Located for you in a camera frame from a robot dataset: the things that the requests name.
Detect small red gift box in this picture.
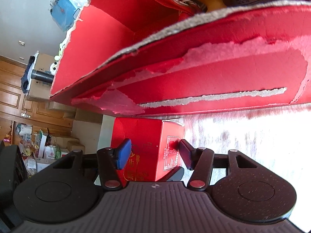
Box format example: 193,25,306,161
111,117,184,186

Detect red patterned scarf bag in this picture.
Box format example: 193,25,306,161
155,0,202,21

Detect wooden door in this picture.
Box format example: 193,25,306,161
1,58,73,144

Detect brown cardboard box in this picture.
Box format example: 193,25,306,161
24,51,58,102

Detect green patterned bed sheet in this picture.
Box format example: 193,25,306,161
182,103,311,231

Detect black cylinder bottle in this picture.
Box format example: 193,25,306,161
31,70,54,84

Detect large red cardboard box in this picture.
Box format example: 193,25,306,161
50,0,310,116

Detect white flower plush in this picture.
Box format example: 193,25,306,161
50,62,58,76

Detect green frog plush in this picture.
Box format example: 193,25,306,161
54,42,66,62

